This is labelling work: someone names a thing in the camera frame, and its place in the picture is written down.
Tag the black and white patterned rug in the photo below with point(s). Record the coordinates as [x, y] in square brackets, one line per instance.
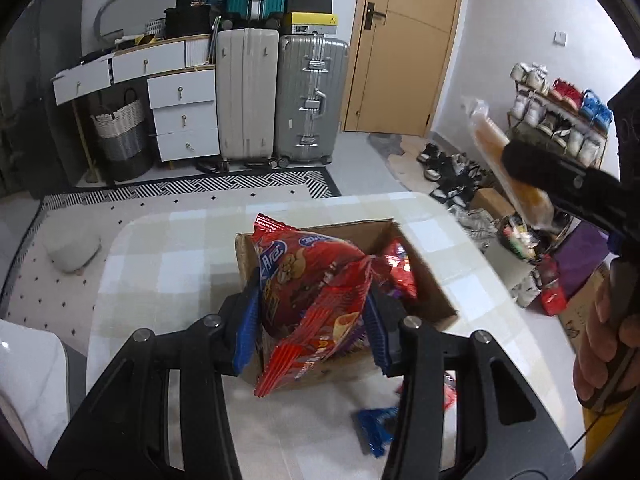
[200, 185]

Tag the red chocolate pie packet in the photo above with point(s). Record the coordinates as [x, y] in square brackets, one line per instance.
[400, 270]

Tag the grey metal hoop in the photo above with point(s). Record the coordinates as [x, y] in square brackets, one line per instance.
[107, 2]

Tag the person's right forearm yellow sleeve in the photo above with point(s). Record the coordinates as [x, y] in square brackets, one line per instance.
[602, 430]

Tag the printed cardboard box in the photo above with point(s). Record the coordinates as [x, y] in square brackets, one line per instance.
[580, 320]

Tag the small brown cardboard box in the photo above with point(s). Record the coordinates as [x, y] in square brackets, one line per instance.
[492, 202]

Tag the grey cushion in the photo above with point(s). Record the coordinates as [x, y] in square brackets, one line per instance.
[72, 252]

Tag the white suitcase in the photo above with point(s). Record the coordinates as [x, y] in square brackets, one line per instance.
[247, 100]

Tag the black paper bag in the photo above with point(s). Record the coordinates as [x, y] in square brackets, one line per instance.
[192, 20]

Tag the shoe rack with shoes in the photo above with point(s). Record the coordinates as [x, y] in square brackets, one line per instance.
[550, 120]

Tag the white chair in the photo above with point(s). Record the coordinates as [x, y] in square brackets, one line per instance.
[25, 385]

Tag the grey door mat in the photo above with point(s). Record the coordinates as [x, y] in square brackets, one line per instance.
[387, 144]

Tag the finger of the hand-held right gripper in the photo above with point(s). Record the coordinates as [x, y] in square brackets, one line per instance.
[560, 175]

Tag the white drawer cabinet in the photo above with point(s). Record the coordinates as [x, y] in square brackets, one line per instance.
[180, 110]

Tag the pile of shoes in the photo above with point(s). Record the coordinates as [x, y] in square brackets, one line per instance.
[450, 170]

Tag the silver suitcase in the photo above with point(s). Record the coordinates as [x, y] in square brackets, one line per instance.
[310, 90]

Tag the clear cracker packet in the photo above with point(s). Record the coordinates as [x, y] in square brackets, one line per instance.
[492, 140]

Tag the blue cookie packet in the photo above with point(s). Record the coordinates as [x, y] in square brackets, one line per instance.
[375, 425]

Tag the red cookie packet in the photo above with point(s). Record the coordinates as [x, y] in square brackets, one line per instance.
[448, 392]

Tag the red chip bag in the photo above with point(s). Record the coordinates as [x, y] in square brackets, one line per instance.
[310, 290]

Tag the woven laundry basket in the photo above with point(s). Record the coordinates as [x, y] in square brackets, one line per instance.
[122, 135]

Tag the person's right hand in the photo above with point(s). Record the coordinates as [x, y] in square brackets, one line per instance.
[597, 350]

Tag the wooden door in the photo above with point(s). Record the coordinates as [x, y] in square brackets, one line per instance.
[410, 60]

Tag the yellow and black shoe box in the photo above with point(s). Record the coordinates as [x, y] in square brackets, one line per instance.
[310, 21]

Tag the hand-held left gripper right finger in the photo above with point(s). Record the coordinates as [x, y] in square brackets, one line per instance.
[377, 340]

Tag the dark grey refrigerator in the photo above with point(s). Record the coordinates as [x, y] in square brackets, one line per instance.
[30, 110]

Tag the white light switch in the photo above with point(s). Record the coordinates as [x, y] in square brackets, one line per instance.
[560, 37]

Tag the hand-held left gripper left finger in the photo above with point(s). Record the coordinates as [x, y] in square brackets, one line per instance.
[247, 330]

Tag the basket of snacks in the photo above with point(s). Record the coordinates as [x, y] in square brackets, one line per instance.
[520, 240]

